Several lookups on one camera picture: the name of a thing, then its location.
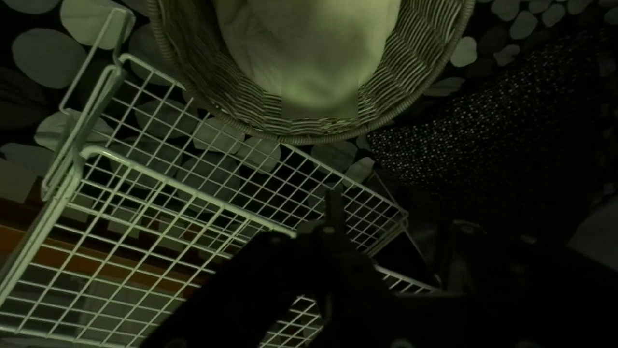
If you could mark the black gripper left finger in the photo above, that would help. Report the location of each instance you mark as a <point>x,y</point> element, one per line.
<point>244,293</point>

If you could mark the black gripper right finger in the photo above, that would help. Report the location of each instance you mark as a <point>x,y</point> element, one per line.
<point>514,297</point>

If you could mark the white pillowcase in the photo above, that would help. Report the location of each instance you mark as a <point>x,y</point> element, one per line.
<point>309,45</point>

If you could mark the woven wicker basket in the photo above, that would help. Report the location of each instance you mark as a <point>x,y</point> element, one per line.
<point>412,84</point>

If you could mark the black grey dotted bedspread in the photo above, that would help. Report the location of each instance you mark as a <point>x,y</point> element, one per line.
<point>502,148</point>

